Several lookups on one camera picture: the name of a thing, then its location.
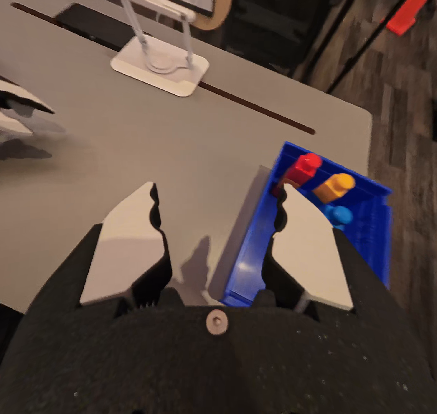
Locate blue plastic bin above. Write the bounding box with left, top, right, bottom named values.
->
left=220, top=141, right=393, bottom=308

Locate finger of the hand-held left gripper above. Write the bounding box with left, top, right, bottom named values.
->
left=0, top=76, right=56, bottom=116
left=0, top=112, right=35, bottom=137

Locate orange mega block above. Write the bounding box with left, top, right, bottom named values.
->
left=312, top=173, right=356, bottom=204

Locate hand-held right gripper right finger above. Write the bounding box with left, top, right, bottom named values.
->
left=261, top=183, right=354, bottom=314

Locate orange traffic cone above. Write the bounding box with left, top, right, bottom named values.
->
left=386, top=0, right=437, bottom=36

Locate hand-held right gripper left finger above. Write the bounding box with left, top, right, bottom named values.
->
left=79, top=181, right=173, bottom=309

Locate blue mega block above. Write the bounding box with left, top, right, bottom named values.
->
left=323, top=205, right=354, bottom=232

